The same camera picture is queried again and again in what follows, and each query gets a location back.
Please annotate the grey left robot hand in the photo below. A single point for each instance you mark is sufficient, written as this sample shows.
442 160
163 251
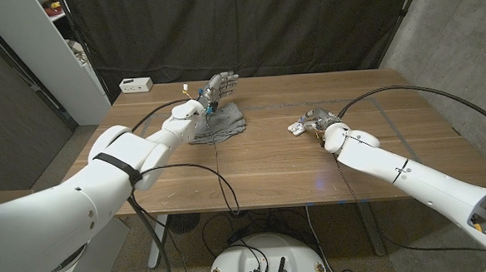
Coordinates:
216 88

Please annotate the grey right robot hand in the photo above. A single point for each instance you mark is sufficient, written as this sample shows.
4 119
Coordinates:
325 119

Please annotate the white airpods case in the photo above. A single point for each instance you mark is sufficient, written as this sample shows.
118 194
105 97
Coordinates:
297 129

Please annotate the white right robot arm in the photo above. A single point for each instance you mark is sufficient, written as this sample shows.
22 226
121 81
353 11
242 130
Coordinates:
416 177

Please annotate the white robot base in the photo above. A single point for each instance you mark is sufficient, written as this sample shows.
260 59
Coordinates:
270 251

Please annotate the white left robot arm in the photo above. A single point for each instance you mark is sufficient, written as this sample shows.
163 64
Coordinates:
64 220

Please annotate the grey folded cloth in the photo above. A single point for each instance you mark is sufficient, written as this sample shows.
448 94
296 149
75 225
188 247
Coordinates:
227 122

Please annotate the black backdrop curtain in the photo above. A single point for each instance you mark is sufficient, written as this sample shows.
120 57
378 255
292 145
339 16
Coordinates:
241 28

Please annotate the white power strip box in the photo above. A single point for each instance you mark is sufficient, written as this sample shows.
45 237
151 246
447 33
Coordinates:
136 85

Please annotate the grey table leg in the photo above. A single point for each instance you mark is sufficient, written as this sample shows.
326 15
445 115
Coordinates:
157 244
373 233

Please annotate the black round floor fan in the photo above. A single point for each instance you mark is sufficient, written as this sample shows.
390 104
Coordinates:
184 223

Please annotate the white shelf clutter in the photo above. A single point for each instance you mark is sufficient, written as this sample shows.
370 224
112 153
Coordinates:
78 46

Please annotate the black antenna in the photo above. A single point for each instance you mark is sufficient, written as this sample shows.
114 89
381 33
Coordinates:
281 271

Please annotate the white shelf cabinet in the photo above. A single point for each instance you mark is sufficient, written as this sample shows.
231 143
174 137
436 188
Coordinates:
42 50

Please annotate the red shelf object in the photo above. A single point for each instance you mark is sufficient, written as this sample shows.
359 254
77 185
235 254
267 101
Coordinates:
53 12

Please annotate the cardboard box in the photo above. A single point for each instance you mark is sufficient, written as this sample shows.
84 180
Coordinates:
4 196

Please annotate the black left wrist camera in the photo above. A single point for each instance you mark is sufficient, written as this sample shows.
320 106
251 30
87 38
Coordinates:
211 107

